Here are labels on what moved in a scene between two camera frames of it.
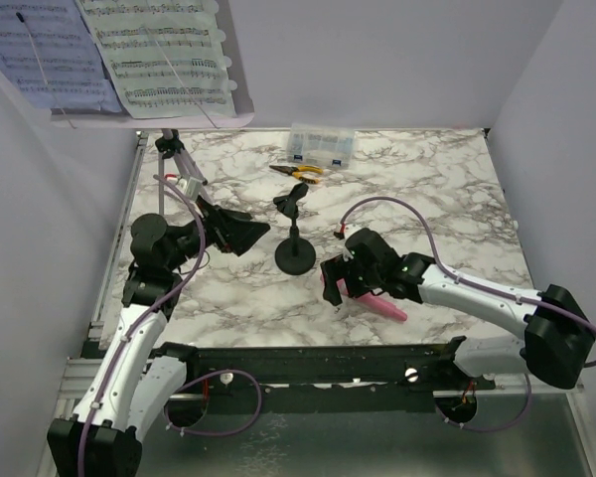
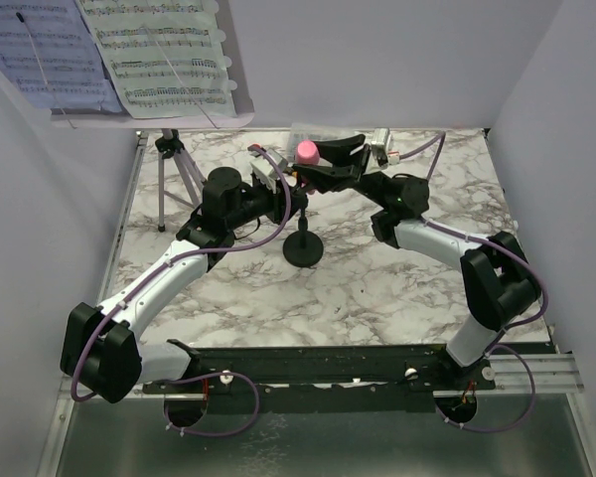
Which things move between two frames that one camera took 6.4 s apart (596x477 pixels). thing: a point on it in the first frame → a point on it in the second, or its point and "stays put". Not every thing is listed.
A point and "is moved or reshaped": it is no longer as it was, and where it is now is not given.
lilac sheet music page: x=49 y=47 stays put
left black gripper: x=229 y=230 → x=278 y=201
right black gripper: x=348 y=277 → x=361 y=165
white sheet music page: x=167 y=58 stays put
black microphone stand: x=296 y=254 is moved or reshaped
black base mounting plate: x=322 y=378 stays put
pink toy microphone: x=383 y=306 → x=307 y=153
